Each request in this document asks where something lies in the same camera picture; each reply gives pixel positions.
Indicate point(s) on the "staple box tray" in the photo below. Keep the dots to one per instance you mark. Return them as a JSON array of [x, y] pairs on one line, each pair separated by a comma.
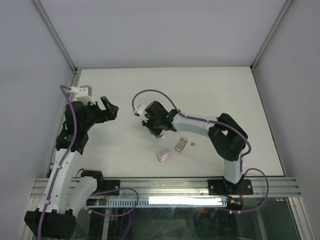
[[181, 144]]

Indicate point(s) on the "white slotted cable duct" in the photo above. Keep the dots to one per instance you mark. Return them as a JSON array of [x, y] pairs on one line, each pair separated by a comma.
[[158, 202]]

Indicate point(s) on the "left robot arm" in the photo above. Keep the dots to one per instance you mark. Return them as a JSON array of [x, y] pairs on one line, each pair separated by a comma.
[[55, 215]]

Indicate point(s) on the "aluminium frame post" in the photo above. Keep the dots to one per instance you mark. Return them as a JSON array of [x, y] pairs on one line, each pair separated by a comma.
[[274, 27], [38, 6]]

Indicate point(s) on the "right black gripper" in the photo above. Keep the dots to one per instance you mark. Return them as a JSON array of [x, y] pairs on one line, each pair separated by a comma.
[[147, 124]]

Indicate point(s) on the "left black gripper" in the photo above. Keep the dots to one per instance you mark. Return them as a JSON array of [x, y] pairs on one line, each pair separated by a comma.
[[111, 110]]

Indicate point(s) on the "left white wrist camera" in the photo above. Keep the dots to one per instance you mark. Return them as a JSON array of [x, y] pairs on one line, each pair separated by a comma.
[[83, 94]]

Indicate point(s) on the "left aluminium frame post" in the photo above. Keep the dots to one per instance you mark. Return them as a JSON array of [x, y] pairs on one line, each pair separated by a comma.
[[38, 6]]

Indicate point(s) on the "right aluminium frame post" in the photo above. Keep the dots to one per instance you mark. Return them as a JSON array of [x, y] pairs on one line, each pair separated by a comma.
[[274, 27]]

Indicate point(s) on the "red white staple box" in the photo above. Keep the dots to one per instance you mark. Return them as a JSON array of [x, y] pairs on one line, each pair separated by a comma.
[[164, 156]]

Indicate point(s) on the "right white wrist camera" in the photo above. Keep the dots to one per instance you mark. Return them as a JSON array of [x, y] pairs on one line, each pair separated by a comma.
[[140, 111]]

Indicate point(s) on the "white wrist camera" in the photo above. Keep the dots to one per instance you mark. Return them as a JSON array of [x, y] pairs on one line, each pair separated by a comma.
[[83, 94], [140, 111]]

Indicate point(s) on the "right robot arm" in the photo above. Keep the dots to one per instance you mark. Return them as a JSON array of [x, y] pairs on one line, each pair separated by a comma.
[[228, 138]]

